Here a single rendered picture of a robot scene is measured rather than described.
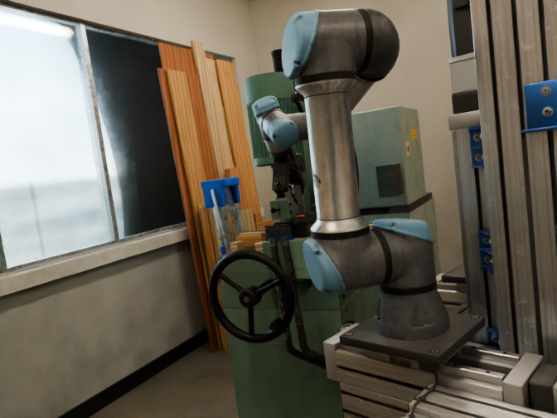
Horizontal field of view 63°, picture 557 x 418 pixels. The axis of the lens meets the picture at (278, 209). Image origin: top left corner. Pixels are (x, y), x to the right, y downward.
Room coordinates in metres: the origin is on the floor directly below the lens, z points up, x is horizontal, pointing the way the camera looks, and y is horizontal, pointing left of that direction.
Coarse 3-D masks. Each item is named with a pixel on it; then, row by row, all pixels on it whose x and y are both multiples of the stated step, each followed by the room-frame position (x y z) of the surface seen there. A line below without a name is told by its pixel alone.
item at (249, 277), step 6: (228, 276) 1.59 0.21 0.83; (234, 276) 1.58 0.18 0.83; (240, 276) 1.57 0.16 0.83; (246, 276) 1.56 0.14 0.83; (252, 276) 1.55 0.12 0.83; (258, 276) 1.54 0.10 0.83; (240, 282) 1.57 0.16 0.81; (246, 282) 1.56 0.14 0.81; (252, 282) 1.55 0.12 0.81; (258, 282) 1.54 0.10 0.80; (300, 282) 1.48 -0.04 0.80; (306, 282) 1.47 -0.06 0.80
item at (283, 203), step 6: (282, 198) 1.67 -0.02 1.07; (270, 204) 1.63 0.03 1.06; (276, 204) 1.63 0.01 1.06; (282, 204) 1.62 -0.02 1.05; (288, 204) 1.62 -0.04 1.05; (282, 210) 1.62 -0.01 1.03; (288, 210) 1.61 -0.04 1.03; (294, 210) 1.66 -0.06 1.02; (300, 210) 1.71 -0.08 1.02; (276, 216) 1.63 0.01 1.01; (282, 216) 1.62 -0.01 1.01; (288, 216) 1.61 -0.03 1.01
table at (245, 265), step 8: (248, 248) 1.69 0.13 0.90; (224, 256) 1.59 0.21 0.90; (232, 264) 1.58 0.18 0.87; (240, 264) 1.57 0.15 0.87; (248, 264) 1.55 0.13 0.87; (256, 264) 1.54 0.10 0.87; (224, 272) 1.60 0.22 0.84; (232, 272) 1.58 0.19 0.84; (240, 272) 1.57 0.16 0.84; (264, 272) 1.42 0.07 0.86; (272, 272) 1.41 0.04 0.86; (296, 272) 1.38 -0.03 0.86; (304, 272) 1.37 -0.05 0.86
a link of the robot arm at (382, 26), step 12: (372, 12) 0.86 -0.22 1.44; (372, 24) 0.85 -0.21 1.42; (384, 24) 0.86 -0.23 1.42; (384, 36) 0.86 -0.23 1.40; (396, 36) 0.89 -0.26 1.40; (384, 48) 0.86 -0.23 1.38; (396, 48) 0.90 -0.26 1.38; (372, 60) 0.87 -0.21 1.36; (384, 60) 0.88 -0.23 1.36; (396, 60) 0.94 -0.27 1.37; (372, 72) 0.93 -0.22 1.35; (384, 72) 0.94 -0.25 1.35; (360, 84) 1.01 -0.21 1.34; (372, 84) 1.02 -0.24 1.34; (360, 96) 1.06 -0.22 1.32
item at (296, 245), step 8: (296, 240) 1.38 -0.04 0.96; (304, 240) 1.38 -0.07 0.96; (264, 248) 1.42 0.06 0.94; (280, 248) 1.40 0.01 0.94; (296, 248) 1.37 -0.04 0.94; (280, 256) 1.40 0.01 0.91; (296, 256) 1.38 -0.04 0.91; (280, 264) 1.40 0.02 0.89; (296, 264) 1.38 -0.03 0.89; (304, 264) 1.37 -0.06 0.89
